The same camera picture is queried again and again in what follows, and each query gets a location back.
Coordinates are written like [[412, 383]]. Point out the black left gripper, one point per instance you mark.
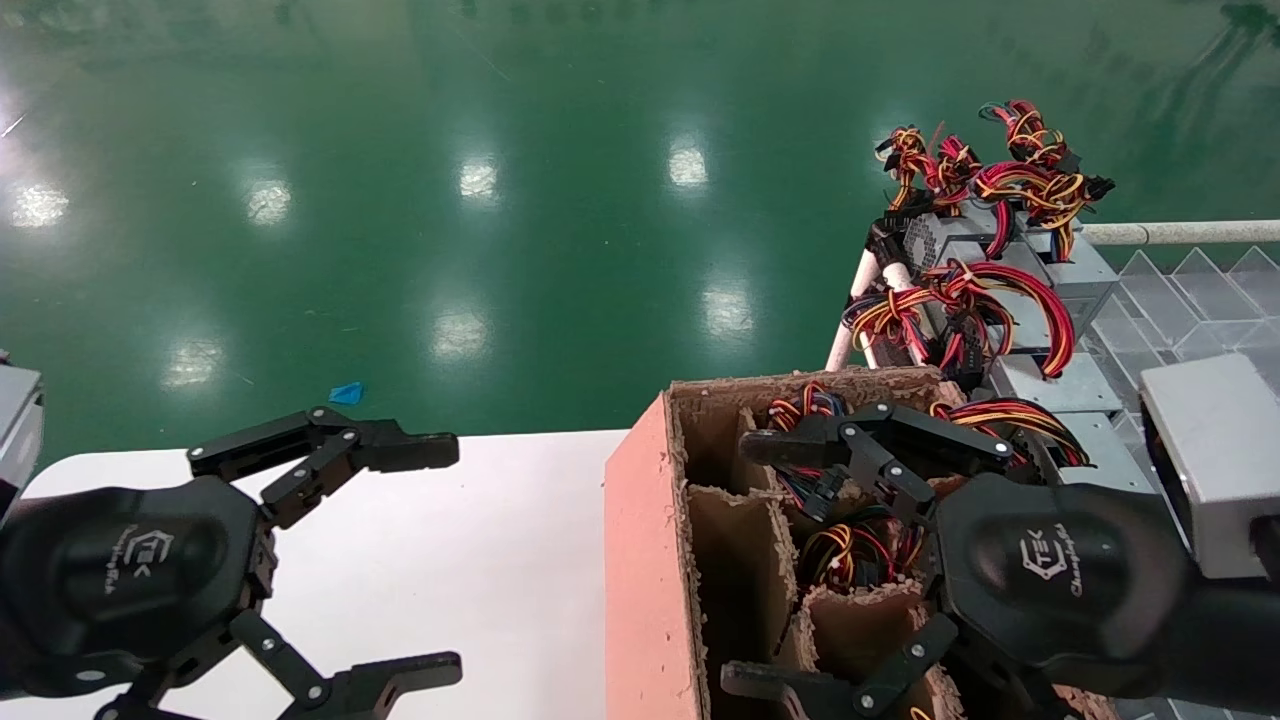
[[120, 570]]

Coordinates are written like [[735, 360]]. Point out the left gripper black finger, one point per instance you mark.
[[400, 680]]

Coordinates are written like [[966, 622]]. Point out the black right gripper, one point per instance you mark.
[[1060, 570]]

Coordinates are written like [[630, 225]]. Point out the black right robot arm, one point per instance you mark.
[[1240, 640]]

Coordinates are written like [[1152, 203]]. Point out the blue paper scrap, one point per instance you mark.
[[347, 394]]

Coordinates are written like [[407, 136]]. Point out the brown cardboard divider insert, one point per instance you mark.
[[740, 530]]

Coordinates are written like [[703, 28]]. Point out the pink cardboard box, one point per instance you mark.
[[645, 560]]

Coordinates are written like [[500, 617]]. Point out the short white rack pipe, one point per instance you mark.
[[897, 275], [850, 320]]

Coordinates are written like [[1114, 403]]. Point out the black pipe joint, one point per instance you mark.
[[885, 240]]

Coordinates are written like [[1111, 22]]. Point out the clear plastic divider tray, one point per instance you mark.
[[1200, 300]]

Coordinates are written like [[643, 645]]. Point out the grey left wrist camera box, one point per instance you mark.
[[18, 430]]

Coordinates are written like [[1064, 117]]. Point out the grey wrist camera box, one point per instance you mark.
[[1220, 450], [18, 430]]

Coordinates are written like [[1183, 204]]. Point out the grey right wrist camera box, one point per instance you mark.
[[1220, 450]]

